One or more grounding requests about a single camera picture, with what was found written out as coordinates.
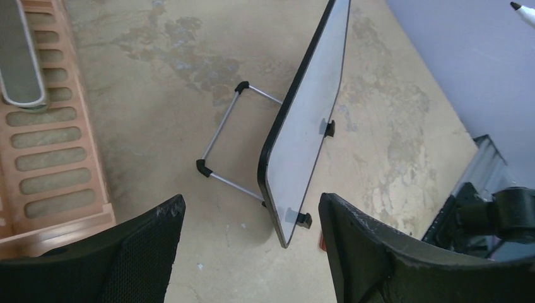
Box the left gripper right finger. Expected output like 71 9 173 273
319 193 534 302

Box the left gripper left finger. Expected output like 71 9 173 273
1 194 185 302

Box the brown marker cap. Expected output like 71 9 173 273
319 234 327 252

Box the black framed whiteboard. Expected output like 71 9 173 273
257 1 351 248

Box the white whiteboard marker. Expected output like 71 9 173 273
510 1 535 28

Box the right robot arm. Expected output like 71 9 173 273
422 182 534 258

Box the metal whiteboard stand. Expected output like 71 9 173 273
195 80 336 230

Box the peach plastic file organizer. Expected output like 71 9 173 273
1 1 115 259

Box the grey rounded case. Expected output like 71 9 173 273
1 1 49 112

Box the aluminium frame rail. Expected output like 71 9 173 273
451 134 515 201

